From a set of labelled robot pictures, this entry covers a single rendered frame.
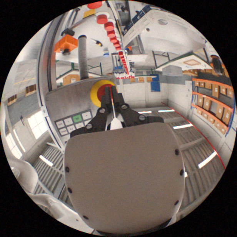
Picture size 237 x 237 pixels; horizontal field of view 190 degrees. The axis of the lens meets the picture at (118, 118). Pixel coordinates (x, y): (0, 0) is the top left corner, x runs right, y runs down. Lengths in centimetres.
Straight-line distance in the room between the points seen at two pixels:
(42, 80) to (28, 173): 37
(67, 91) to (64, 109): 4
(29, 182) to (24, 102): 538
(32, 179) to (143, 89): 801
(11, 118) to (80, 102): 542
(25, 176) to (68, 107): 39
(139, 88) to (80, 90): 764
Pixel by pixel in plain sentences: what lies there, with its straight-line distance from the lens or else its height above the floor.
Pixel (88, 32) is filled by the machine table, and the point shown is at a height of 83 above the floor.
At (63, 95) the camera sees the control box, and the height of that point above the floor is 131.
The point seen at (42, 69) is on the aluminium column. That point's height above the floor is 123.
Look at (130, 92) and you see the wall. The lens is 771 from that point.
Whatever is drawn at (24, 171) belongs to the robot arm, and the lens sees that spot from 44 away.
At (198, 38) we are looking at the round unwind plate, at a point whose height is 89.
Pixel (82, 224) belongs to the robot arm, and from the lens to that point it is 24.
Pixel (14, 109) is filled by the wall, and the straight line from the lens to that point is 554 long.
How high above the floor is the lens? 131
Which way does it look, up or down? 24 degrees up
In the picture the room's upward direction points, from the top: 172 degrees clockwise
